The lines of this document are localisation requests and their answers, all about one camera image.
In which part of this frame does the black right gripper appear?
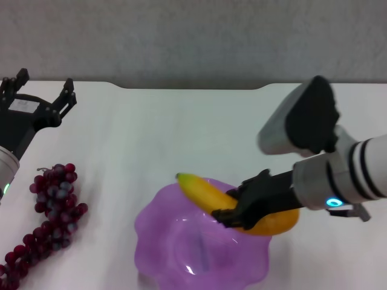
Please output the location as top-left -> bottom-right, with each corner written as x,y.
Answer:
210,169 -> 304,231

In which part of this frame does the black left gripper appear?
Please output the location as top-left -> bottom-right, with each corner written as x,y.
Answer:
0,68 -> 77,161

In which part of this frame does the yellow banana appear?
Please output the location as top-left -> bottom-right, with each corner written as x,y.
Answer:
176,172 -> 300,236

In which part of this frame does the dark red grape bunch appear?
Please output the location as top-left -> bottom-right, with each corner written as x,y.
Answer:
0,163 -> 89,290

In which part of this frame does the purple translucent wavy plate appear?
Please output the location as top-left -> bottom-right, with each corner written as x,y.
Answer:
134,178 -> 273,290

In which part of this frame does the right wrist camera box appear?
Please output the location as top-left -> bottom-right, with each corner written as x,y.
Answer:
256,75 -> 342,157

